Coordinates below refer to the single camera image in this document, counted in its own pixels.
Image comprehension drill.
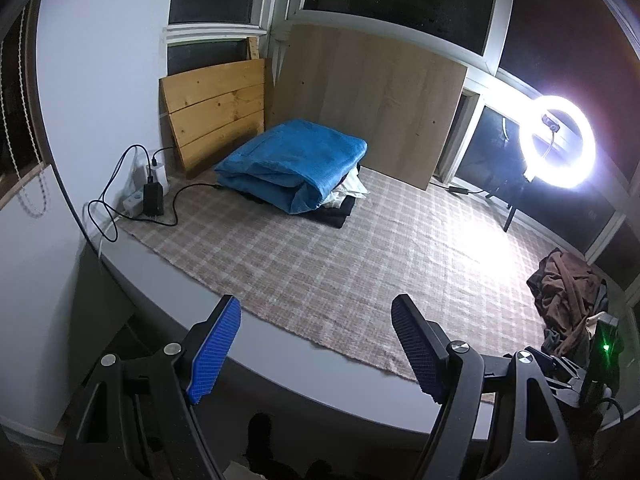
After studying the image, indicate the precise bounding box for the pine plank board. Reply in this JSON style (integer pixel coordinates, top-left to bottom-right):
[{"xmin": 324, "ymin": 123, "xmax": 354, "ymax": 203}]
[{"xmin": 159, "ymin": 57, "xmax": 269, "ymax": 180}]

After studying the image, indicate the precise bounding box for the white garment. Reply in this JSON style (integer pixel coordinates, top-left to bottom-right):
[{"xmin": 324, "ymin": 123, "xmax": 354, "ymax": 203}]
[{"xmin": 320, "ymin": 164, "xmax": 371, "ymax": 211}]

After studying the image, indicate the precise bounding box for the light wood panel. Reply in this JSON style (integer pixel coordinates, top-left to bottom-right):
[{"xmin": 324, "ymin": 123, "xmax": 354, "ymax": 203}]
[{"xmin": 267, "ymin": 24, "xmax": 469, "ymax": 191}]

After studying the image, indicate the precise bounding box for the black charger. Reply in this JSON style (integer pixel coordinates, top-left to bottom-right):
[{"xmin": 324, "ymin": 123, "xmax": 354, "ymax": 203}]
[{"xmin": 143, "ymin": 183, "xmax": 165, "ymax": 219}]

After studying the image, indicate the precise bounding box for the black garment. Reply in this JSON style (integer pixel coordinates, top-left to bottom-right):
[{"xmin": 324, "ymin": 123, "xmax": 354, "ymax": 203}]
[{"xmin": 235, "ymin": 187, "xmax": 359, "ymax": 229}]

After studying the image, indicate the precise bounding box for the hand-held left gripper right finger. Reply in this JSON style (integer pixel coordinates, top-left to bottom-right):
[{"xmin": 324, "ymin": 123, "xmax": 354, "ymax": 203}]
[{"xmin": 391, "ymin": 294, "xmax": 581, "ymax": 480}]

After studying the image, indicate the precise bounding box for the brown clothes pile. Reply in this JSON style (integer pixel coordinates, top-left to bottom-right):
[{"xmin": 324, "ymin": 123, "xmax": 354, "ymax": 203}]
[{"xmin": 526, "ymin": 249, "xmax": 611, "ymax": 356}]

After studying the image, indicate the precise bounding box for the beige plaid mat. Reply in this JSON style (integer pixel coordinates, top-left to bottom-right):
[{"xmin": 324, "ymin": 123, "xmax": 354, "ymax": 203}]
[{"xmin": 117, "ymin": 165, "xmax": 608, "ymax": 378}]

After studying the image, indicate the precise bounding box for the white power strip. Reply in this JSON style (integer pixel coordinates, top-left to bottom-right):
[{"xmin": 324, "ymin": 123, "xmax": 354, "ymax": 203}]
[{"xmin": 122, "ymin": 189, "xmax": 152, "ymax": 219}]

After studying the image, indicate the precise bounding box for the white charger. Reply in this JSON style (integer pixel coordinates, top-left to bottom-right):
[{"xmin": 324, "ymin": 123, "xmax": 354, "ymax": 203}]
[{"xmin": 145, "ymin": 162, "xmax": 169, "ymax": 189}]

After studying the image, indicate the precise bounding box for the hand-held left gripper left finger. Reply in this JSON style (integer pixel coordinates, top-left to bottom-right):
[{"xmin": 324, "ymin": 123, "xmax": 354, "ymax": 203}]
[{"xmin": 60, "ymin": 294, "xmax": 242, "ymax": 480}]

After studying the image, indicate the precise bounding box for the ring light tripod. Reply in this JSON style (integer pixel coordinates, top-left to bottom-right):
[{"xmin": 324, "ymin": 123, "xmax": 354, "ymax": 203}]
[{"xmin": 487, "ymin": 170, "xmax": 521, "ymax": 233}]

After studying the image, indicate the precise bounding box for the white bead blind chain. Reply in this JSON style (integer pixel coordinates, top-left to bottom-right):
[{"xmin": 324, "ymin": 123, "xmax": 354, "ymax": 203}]
[{"xmin": 14, "ymin": 9, "xmax": 54, "ymax": 219}]

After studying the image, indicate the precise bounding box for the blue satin garment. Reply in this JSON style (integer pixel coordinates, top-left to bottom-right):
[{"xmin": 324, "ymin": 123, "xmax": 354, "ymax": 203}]
[{"xmin": 214, "ymin": 119, "xmax": 369, "ymax": 216}]

